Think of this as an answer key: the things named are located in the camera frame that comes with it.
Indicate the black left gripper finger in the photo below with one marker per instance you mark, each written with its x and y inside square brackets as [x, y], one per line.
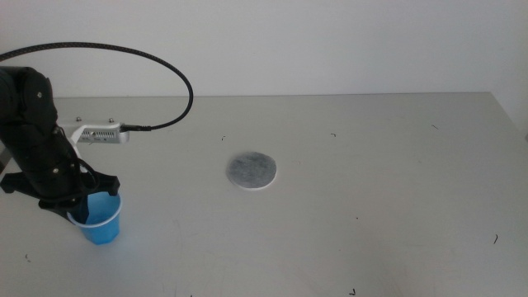
[57, 208]
[82, 208]

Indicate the blue plastic cup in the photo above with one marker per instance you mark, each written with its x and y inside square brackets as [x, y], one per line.
[103, 231]

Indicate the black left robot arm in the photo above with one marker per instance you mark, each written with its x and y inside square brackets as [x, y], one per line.
[29, 115]

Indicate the round grey cup mat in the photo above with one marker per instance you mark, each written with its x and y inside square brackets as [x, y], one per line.
[251, 170]

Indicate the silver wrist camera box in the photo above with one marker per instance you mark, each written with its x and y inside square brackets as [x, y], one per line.
[103, 134]

